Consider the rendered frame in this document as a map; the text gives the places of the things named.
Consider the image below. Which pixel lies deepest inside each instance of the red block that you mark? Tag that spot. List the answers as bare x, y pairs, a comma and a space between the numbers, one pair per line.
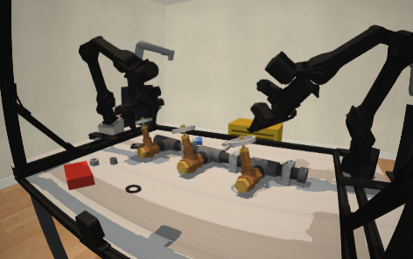
78, 175

